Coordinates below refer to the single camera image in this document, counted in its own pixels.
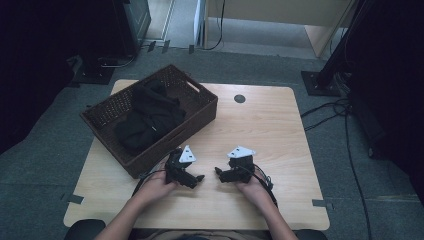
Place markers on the black chair armrest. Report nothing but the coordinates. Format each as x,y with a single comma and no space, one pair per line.
311,235
83,230

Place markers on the person's lap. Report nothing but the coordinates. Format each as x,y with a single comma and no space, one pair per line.
200,235

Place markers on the black pants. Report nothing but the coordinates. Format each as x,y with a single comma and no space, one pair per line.
150,116

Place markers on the light wooden desk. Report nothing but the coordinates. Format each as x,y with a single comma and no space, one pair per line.
266,10

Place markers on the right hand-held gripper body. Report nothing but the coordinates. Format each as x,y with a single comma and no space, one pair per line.
241,166

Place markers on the grey round table grommet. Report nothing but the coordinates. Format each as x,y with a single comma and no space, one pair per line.
239,98

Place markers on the black metal stand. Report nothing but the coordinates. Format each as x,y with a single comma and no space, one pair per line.
328,75

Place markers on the white panel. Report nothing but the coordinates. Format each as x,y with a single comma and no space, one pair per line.
199,20

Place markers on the brown wicker basket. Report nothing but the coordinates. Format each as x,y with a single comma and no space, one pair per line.
196,113

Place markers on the black cabinet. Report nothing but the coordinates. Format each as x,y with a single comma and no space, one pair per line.
130,26

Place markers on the person's left hand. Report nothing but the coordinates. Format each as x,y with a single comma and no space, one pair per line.
155,190

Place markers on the grey tape strip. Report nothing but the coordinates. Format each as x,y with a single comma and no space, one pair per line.
76,199
166,46
321,202
151,46
191,49

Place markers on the dark curtain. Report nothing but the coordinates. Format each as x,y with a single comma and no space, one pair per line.
393,83
26,66

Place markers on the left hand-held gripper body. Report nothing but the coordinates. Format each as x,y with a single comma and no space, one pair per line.
175,170

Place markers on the person's right hand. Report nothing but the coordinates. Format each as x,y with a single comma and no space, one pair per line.
256,193

